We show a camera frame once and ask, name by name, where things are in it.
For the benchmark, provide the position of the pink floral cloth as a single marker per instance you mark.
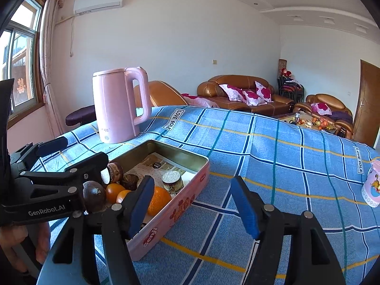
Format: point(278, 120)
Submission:
point(197, 100)

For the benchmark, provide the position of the layered dessert jar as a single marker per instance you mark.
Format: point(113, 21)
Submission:
point(172, 181)

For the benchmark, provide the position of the pink curtain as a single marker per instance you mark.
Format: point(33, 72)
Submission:
point(52, 65)

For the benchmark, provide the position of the white air conditioner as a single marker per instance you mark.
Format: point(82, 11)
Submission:
point(98, 3)

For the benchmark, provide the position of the layered cake roll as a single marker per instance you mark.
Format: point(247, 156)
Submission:
point(115, 172)

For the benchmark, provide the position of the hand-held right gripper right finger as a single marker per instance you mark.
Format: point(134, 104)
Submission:
point(245, 204)

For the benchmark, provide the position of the blue plaid tablecloth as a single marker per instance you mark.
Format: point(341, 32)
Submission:
point(282, 160)

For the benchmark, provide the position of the dark brown swirled pastry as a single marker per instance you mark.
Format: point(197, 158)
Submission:
point(129, 181)

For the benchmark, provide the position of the brown leather sofa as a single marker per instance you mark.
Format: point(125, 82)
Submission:
point(213, 90)

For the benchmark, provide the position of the person's left hand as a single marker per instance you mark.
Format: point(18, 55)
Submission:
point(41, 239)

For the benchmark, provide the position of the red plush toy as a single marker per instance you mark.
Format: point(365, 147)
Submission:
point(286, 72)

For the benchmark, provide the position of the printed paper leaflet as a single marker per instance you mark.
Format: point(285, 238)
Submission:
point(166, 163)

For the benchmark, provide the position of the brown leather recliner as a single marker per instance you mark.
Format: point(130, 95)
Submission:
point(163, 95)

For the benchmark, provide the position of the stack of dark chairs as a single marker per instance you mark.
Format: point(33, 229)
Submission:
point(291, 90)

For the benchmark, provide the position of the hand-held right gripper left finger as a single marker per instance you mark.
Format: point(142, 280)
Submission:
point(139, 204)

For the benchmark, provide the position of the red window decal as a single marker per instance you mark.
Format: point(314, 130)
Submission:
point(21, 86)

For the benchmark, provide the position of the window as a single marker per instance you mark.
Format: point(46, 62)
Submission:
point(20, 50)

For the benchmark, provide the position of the pink electric kettle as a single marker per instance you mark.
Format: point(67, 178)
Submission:
point(114, 107)

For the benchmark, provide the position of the purple blanket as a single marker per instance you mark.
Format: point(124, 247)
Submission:
point(341, 116)

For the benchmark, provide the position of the pink tin box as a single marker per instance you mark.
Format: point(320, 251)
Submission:
point(178, 210)

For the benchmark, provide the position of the large orange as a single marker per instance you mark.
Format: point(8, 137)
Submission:
point(113, 192)

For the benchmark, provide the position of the dark purple stool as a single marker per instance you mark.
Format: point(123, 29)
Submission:
point(80, 115)

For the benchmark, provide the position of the purple round fruit with stem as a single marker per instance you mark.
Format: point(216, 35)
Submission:
point(93, 195)

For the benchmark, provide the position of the coffee table with fruit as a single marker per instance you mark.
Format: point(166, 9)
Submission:
point(308, 121)

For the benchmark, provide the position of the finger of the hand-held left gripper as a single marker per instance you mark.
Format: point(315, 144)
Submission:
point(52, 145)
point(92, 161)

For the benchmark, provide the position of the white red floral pillow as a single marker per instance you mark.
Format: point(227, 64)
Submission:
point(264, 90)
point(233, 92)
point(254, 98)
point(322, 108)

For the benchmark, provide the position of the brown leather armchair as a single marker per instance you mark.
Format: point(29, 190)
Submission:
point(326, 99)

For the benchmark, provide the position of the brown wooden door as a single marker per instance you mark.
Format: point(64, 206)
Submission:
point(369, 104)

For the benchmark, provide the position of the pink cartoon cup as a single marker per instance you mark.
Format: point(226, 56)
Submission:
point(372, 187)

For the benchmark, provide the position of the tall patterned vase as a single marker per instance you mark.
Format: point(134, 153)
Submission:
point(282, 66)

